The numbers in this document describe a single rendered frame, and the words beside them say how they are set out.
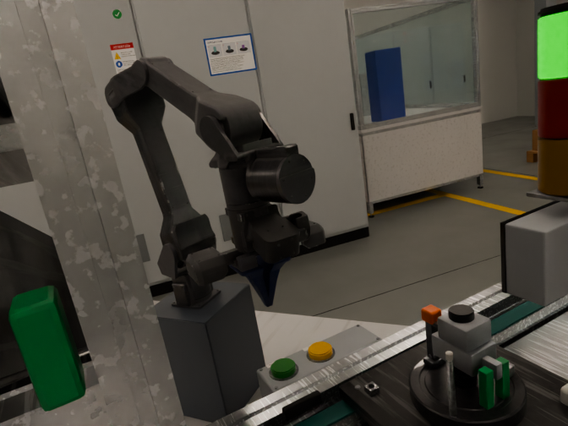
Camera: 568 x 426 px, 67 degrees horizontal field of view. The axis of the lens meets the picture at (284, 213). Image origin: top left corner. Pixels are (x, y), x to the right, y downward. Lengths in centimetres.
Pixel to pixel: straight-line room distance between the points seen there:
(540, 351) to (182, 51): 298
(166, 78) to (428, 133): 426
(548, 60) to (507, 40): 1071
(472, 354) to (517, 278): 16
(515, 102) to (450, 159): 646
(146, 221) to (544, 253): 314
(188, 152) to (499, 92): 864
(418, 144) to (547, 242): 431
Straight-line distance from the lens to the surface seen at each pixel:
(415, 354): 73
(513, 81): 1126
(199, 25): 341
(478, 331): 58
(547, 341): 88
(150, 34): 337
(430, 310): 62
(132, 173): 335
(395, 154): 457
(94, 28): 337
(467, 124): 508
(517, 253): 44
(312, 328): 103
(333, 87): 367
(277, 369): 72
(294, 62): 356
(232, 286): 81
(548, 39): 43
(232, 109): 54
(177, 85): 61
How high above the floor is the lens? 139
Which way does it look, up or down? 16 degrees down
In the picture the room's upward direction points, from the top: 9 degrees counter-clockwise
